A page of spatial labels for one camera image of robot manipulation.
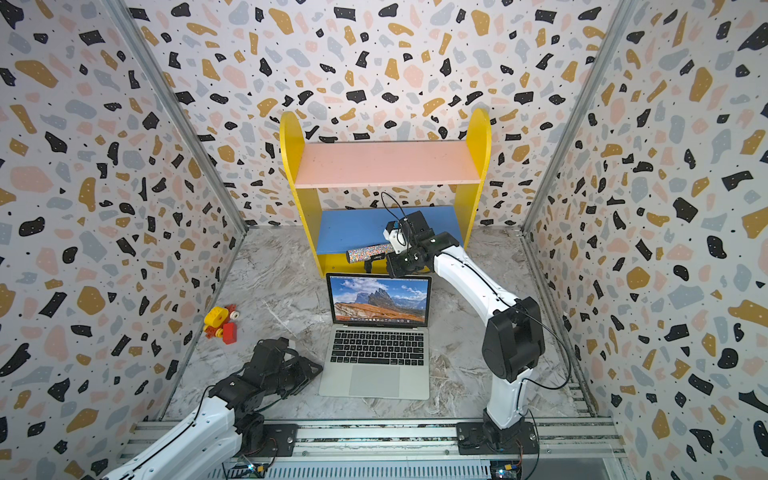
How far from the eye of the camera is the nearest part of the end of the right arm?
63cm

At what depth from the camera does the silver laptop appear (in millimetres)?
837

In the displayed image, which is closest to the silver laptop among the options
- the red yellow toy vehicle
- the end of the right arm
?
the end of the right arm

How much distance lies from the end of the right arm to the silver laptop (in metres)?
0.06

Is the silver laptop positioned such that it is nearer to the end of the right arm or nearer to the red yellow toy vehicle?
the end of the right arm
